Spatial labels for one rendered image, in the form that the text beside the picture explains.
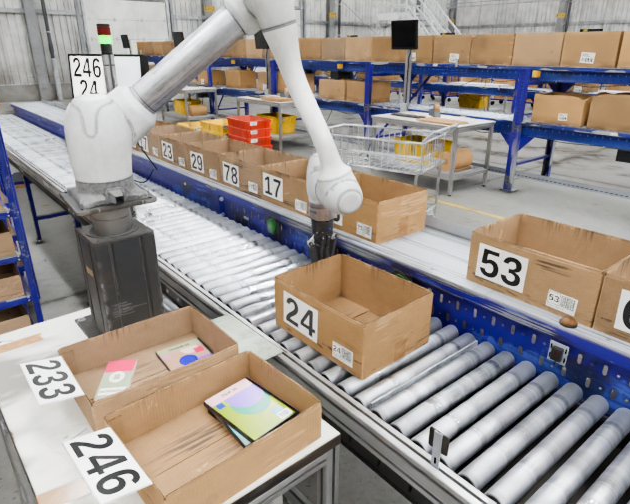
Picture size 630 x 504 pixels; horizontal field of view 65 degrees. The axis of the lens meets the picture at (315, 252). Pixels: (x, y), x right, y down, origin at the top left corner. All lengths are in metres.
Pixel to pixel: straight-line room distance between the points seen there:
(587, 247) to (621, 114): 4.23
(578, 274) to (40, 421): 1.40
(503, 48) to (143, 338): 5.92
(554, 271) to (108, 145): 1.25
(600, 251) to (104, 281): 1.49
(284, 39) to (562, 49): 5.24
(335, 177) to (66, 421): 0.91
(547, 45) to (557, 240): 4.87
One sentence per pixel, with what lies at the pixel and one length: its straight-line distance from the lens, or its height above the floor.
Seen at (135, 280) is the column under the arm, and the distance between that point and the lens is 1.57.
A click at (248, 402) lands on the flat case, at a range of 1.24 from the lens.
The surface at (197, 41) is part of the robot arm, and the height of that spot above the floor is 1.59.
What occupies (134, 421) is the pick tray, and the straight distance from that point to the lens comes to 1.24.
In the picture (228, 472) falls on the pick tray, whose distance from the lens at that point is 1.06.
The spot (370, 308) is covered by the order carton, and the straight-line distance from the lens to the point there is 1.69.
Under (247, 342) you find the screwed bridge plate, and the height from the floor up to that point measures 0.75.
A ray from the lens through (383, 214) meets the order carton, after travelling 1.89.
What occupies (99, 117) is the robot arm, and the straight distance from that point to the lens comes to 1.46.
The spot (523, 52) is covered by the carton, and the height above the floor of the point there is 1.52.
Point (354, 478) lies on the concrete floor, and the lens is 2.17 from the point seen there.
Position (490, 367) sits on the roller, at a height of 0.75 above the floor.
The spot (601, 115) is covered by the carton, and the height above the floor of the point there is 0.94.
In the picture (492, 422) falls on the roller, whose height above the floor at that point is 0.75.
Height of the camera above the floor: 1.58
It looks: 22 degrees down
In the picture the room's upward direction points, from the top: straight up
